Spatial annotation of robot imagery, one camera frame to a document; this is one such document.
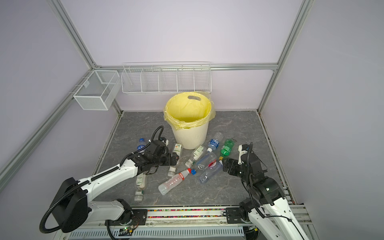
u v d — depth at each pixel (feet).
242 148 2.14
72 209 1.31
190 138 2.91
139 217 2.42
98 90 3.31
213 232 2.32
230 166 2.07
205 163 2.95
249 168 1.67
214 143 3.14
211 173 2.85
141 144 3.18
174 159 2.47
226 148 3.06
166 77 3.46
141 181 2.64
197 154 2.97
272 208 1.48
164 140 2.48
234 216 2.37
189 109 3.24
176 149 2.99
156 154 2.13
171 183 2.63
